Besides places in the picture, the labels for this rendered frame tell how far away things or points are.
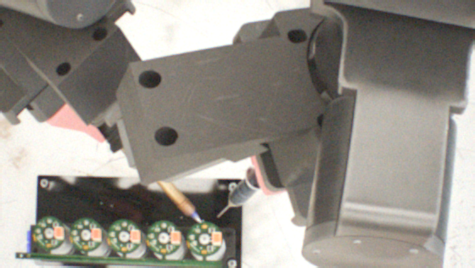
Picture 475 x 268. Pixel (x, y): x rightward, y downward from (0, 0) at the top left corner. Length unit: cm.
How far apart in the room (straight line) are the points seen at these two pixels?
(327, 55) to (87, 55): 13
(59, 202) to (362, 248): 42
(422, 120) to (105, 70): 19
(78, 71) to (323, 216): 17
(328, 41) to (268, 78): 3
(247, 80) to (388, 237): 11
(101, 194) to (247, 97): 35
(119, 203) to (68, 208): 4
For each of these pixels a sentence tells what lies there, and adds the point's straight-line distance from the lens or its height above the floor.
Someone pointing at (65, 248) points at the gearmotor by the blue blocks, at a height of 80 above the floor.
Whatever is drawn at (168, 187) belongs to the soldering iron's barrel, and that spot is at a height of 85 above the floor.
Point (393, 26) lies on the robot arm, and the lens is 37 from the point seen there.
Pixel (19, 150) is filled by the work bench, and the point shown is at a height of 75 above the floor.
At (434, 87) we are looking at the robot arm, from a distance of 36.
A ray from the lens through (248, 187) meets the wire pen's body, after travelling 58.
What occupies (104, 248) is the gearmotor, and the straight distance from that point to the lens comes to 71.
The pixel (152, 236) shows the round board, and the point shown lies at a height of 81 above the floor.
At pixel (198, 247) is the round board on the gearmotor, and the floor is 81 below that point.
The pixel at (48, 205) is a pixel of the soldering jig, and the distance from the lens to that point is 76.
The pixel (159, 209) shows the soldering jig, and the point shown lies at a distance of 74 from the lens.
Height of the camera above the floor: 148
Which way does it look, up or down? 75 degrees down
